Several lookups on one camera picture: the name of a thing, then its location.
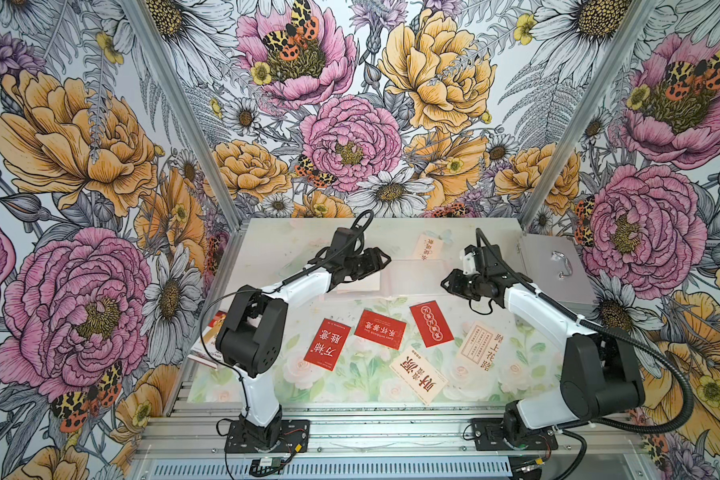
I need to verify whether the small pink card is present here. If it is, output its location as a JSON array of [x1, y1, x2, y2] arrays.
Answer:
[[412, 234, 444, 261]]

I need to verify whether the red card with round emblem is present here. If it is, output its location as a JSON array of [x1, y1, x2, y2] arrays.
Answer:
[[410, 301, 454, 348]]

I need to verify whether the cream card with red characters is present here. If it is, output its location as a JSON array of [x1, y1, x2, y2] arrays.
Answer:
[[391, 346, 448, 405]]

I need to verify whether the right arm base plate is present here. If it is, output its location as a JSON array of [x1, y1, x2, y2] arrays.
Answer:
[[463, 417, 558, 452]]

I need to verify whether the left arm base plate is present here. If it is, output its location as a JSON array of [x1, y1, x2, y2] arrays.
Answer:
[[224, 419, 311, 454]]

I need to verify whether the aluminium rail frame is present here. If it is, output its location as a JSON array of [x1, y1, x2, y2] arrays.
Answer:
[[125, 383, 655, 480]]

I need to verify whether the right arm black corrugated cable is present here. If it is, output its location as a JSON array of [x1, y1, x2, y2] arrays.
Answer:
[[475, 227, 695, 480]]

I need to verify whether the red card with white characters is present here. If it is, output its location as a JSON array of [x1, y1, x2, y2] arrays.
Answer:
[[304, 319, 351, 371]]

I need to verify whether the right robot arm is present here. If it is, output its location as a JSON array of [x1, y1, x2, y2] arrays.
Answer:
[[441, 244, 645, 448]]

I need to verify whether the pink photo album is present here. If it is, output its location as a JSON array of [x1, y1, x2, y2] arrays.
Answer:
[[332, 259, 451, 299]]

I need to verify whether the cream card with framed text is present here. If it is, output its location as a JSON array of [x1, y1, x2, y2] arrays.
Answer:
[[459, 322, 505, 371]]

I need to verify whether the red and white box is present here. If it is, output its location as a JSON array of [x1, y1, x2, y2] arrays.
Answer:
[[188, 311, 226, 369]]

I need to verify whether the red landscape greeting card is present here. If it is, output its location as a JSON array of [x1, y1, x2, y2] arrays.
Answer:
[[354, 309, 407, 350]]

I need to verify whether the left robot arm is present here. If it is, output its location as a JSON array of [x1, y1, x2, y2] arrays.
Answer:
[[215, 225, 391, 450]]

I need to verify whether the silver metal case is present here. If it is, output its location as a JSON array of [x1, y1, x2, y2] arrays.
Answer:
[[518, 234, 596, 315]]

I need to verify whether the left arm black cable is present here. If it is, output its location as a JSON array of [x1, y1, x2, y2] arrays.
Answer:
[[197, 209, 376, 421]]

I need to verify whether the small green circuit board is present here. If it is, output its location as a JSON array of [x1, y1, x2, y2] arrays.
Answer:
[[248, 457, 284, 478]]

